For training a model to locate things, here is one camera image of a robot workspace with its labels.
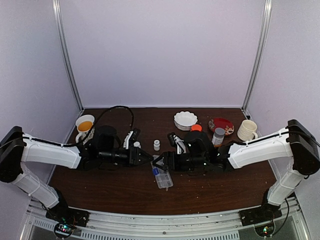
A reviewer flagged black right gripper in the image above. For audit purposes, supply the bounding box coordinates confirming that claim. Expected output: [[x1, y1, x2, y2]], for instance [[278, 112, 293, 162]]
[[153, 151, 208, 172]]

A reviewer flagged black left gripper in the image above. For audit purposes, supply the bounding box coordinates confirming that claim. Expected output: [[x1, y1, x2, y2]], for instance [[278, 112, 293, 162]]
[[99, 145, 154, 168]]

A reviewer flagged clear plastic pill organizer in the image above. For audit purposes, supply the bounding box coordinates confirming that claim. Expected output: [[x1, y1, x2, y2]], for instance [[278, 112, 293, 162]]
[[151, 164, 174, 191]]

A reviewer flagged orange pill bottle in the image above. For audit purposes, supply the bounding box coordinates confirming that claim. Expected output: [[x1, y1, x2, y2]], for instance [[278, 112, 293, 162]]
[[190, 124, 203, 132]]

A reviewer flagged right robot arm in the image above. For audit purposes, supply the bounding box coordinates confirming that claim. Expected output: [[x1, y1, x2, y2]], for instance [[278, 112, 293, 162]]
[[152, 119, 320, 221]]

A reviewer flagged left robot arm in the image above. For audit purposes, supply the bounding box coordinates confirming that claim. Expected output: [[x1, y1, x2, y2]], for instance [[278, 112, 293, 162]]
[[0, 125, 153, 222]]

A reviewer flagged small white pill bottle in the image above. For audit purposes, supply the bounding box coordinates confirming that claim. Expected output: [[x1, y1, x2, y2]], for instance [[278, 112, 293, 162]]
[[153, 139, 161, 151]]

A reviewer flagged white fluted ceramic bowl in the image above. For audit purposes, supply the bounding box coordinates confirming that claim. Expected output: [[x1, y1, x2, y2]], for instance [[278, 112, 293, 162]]
[[173, 111, 198, 131]]

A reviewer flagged red floral saucer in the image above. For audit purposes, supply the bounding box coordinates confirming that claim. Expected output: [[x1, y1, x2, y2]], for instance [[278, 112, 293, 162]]
[[208, 117, 235, 136]]

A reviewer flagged grey capped vitamin bottle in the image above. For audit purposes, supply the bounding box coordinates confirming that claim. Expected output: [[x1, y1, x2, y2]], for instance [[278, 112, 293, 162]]
[[212, 127, 225, 147]]

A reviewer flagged floral mug yellow inside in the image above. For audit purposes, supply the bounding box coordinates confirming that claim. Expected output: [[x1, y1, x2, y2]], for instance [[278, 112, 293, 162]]
[[75, 114, 95, 145]]

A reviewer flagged cream ribbed ceramic mug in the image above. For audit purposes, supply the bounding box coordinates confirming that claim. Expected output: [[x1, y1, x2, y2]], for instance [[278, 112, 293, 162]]
[[237, 119, 258, 141]]

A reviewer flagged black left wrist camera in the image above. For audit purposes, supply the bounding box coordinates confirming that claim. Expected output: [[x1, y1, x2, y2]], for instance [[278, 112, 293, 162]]
[[130, 128, 141, 142]]

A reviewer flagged black camera cable left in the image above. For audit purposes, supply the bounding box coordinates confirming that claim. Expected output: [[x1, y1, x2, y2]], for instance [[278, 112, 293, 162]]
[[89, 105, 135, 141]]

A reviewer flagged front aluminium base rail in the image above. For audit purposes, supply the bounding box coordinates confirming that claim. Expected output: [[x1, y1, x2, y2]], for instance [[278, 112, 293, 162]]
[[19, 192, 308, 240]]

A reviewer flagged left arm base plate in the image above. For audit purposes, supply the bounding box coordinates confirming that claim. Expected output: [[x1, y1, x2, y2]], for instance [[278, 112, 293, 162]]
[[44, 207, 90, 227]]

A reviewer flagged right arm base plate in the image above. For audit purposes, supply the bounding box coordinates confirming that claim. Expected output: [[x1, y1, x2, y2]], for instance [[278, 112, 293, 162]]
[[239, 206, 283, 227]]

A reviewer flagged aluminium frame post left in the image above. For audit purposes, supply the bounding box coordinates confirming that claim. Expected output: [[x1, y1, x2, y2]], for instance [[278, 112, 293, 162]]
[[52, 0, 84, 112]]

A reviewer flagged aluminium frame post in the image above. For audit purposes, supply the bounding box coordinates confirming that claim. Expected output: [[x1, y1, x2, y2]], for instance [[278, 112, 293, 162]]
[[52, 0, 84, 112], [241, 0, 273, 116]]

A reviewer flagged aluminium frame post right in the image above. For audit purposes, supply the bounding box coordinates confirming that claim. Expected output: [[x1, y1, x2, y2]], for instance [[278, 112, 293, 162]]
[[241, 0, 273, 116]]

